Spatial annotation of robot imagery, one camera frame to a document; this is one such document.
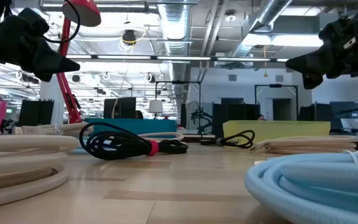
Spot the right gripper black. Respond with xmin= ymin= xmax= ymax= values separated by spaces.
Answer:
xmin=285 ymin=4 xmax=358 ymax=90

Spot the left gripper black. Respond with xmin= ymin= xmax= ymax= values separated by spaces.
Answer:
xmin=0 ymin=0 xmax=81 ymax=83

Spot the beige cable with white plug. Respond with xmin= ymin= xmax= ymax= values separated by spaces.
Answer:
xmin=12 ymin=121 xmax=95 ymax=138

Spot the black cable with red strap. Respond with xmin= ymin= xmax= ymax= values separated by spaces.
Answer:
xmin=78 ymin=121 xmax=189 ymax=161

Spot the small black cable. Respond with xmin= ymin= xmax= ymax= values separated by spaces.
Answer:
xmin=199 ymin=129 xmax=256 ymax=149

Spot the bright ceiling light panel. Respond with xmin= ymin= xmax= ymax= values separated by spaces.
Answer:
xmin=242 ymin=32 xmax=323 ymax=47

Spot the dark partition panel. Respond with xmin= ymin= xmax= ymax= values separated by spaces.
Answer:
xmin=298 ymin=103 xmax=334 ymax=122

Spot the black computer monitor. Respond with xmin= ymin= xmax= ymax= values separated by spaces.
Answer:
xmin=103 ymin=96 xmax=137 ymax=119
xmin=38 ymin=99 xmax=55 ymax=126
xmin=17 ymin=100 xmax=40 ymax=127

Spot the grey screen monitor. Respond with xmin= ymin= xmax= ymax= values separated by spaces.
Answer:
xmin=329 ymin=101 xmax=358 ymax=119

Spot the yellow plastic bin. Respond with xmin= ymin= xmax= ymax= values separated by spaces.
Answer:
xmin=222 ymin=120 xmax=331 ymax=144

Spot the black background equipment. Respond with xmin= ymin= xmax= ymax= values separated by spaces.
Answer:
xmin=0 ymin=118 xmax=16 ymax=134

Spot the red desk lamp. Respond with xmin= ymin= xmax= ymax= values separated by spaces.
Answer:
xmin=56 ymin=0 xmax=102 ymax=124

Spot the black partition panel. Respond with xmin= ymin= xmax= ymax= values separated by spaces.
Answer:
xmin=212 ymin=103 xmax=260 ymax=138

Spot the white lampshade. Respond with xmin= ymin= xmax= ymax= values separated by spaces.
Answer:
xmin=148 ymin=99 xmax=164 ymax=114

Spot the teal plastic bin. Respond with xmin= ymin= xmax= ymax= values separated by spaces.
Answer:
xmin=84 ymin=117 xmax=178 ymax=139

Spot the long ceiling light strip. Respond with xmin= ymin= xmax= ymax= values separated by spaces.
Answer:
xmin=65 ymin=54 xmax=289 ymax=63

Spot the black metal frame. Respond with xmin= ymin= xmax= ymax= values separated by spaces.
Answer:
xmin=155 ymin=80 xmax=202 ymax=131
xmin=254 ymin=83 xmax=299 ymax=121

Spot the yellow hanging cord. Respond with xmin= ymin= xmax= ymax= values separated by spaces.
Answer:
xmin=262 ymin=45 xmax=269 ymax=78

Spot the silver slanted ventilation duct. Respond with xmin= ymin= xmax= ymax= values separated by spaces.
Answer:
xmin=231 ymin=0 xmax=293 ymax=58

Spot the black ceiling device yellow cable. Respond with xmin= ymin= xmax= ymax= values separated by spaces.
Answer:
xmin=121 ymin=29 xmax=138 ymax=47

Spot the red cable strap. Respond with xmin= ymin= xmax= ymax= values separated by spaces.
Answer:
xmin=147 ymin=139 xmax=160 ymax=157

